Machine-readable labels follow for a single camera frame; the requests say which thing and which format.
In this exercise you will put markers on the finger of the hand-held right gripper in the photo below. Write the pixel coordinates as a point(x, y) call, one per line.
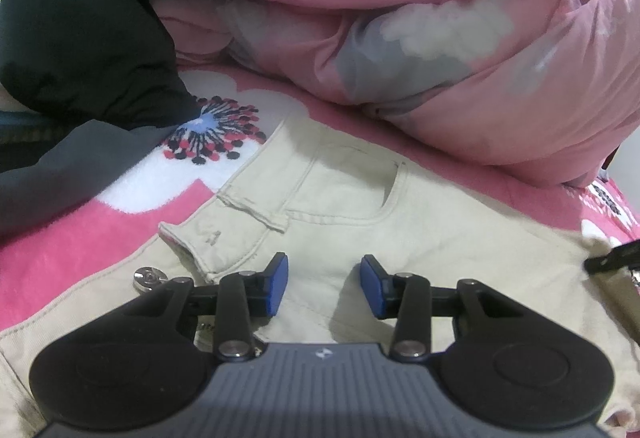
point(615, 258)

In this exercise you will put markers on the pink and grey quilt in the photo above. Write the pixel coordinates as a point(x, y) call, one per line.
point(400, 18)

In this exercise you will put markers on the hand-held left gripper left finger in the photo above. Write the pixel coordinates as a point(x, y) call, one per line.
point(280, 285)

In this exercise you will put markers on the beige pants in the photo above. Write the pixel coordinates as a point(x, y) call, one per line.
point(450, 228)

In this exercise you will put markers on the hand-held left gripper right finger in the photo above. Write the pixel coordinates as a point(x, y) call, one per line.
point(370, 288)

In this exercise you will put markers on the pink floral blanket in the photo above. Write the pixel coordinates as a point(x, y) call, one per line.
point(50, 258)

